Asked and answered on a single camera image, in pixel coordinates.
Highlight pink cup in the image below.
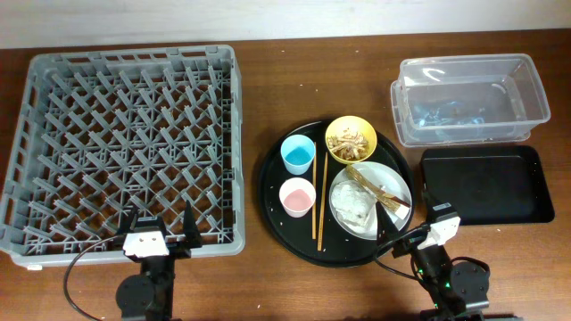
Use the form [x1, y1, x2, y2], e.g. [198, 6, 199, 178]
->
[278, 177, 314, 218]

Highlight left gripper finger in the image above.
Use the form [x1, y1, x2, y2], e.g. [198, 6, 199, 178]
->
[183, 201, 203, 249]
[117, 207, 138, 235]

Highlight round black tray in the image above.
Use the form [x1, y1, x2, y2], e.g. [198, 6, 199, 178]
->
[257, 118, 417, 268]

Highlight clear plastic bin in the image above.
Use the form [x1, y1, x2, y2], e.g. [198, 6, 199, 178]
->
[391, 53, 551, 148]

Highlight black rectangular tray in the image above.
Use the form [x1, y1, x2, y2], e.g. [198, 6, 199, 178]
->
[420, 145, 555, 226]

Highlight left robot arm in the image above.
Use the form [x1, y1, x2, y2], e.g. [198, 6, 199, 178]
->
[115, 202, 203, 320]

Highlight white plate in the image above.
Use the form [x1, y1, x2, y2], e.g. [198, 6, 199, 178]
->
[329, 161, 412, 241]

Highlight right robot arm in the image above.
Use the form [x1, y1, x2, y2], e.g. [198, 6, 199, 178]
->
[374, 192, 491, 320]

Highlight gold snack wrapper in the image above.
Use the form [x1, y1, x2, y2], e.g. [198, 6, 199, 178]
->
[345, 165, 410, 219]

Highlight food scraps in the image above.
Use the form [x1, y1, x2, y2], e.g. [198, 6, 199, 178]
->
[326, 129, 368, 161]

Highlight wooden chopstick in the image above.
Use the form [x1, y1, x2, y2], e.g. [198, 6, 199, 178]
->
[317, 152, 328, 251]
[311, 142, 317, 240]

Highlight grey plastic dishwasher rack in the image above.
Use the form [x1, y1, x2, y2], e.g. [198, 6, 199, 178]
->
[1, 45, 245, 270]

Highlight light blue cup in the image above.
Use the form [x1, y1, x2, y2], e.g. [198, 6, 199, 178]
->
[280, 135, 316, 176]

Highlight white napkin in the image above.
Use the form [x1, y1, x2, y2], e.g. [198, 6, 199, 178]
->
[331, 180, 376, 228]

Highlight yellow bowl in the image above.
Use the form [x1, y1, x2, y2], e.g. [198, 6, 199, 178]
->
[325, 116, 377, 164]

